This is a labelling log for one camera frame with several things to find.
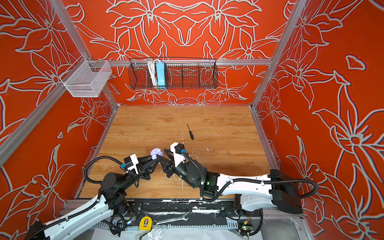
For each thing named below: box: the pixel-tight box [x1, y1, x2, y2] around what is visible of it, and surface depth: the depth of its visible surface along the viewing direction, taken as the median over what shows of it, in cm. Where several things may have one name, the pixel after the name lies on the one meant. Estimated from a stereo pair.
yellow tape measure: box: [138, 216, 153, 232], surface depth 69 cm
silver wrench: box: [152, 214, 189, 226], surface depth 71 cm
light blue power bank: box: [156, 62, 166, 89], surface depth 92 cm
